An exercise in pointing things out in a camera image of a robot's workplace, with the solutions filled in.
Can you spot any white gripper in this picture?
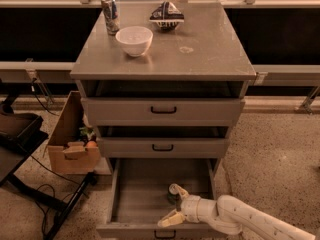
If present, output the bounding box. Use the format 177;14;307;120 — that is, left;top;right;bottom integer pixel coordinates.
157;183;218;228

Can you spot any green soda can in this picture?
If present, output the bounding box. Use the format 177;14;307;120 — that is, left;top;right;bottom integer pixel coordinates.
167;184;181;205

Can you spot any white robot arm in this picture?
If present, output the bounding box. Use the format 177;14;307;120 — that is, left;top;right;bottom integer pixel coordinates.
158;184;319;240

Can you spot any bottom grey drawer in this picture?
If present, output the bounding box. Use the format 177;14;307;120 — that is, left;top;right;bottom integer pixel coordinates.
97;158;225;240

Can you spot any grey drawer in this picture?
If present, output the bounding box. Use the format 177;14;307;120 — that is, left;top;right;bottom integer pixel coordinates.
82;98;244;126
97;158;225;240
98;138;229;158

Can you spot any middle grey drawer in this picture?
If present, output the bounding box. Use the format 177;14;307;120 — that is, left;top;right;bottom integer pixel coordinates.
98;138;229;158

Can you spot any top grey drawer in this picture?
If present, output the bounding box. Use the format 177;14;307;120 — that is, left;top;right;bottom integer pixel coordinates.
82;98;244;126

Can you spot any blue silver soda can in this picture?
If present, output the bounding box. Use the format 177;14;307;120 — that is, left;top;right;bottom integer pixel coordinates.
100;0;120;35

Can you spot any orange fruit in box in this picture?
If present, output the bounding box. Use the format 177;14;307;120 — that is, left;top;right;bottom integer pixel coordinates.
86;141;98;148

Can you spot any cardboard box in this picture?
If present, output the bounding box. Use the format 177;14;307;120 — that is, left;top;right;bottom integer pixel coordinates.
47;91;101;174

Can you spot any white bowl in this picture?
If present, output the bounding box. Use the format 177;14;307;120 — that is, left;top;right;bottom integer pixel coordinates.
116;26;153;57

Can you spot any black stand with tray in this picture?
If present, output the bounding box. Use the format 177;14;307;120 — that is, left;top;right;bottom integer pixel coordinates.
0;91;96;240

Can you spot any black floor cable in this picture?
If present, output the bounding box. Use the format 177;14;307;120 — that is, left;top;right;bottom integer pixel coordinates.
29;80;91;237

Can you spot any grey wall rail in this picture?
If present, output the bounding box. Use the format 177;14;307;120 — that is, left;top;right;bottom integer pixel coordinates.
0;61;320;86

